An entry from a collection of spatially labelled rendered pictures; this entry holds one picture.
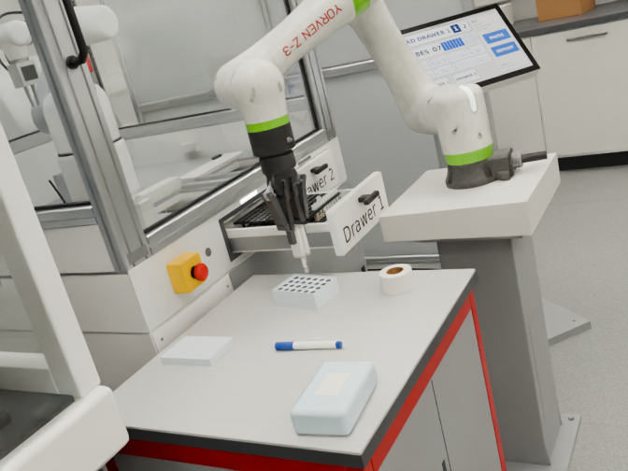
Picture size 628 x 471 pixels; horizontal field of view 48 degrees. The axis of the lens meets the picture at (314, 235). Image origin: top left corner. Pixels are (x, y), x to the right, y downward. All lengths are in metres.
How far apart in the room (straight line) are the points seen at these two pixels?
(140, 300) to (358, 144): 2.20
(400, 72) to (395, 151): 1.60
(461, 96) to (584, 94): 2.77
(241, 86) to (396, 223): 0.56
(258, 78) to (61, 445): 0.77
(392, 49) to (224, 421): 1.08
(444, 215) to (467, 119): 0.25
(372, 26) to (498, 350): 0.92
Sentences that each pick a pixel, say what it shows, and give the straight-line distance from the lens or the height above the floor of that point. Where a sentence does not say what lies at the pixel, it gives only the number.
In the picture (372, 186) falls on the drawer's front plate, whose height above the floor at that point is 0.91.
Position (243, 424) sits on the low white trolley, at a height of 0.76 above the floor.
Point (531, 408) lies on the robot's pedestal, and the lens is 2.06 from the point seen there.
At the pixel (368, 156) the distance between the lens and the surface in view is 3.55.
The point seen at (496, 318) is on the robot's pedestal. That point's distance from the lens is 1.93.
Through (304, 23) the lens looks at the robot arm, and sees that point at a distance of 1.61.
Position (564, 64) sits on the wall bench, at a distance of 4.50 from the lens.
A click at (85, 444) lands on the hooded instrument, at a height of 0.86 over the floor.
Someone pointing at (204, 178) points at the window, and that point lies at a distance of 1.73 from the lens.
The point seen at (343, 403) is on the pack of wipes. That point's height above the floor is 0.80.
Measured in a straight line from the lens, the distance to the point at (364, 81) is 3.45.
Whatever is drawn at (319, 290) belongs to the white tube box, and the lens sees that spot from 1.50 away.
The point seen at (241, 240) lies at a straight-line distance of 1.74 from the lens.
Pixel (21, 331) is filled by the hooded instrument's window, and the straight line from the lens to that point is 1.04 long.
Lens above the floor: 1.37
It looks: 18 degrees down
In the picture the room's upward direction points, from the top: 14 degrees counter-clockwise
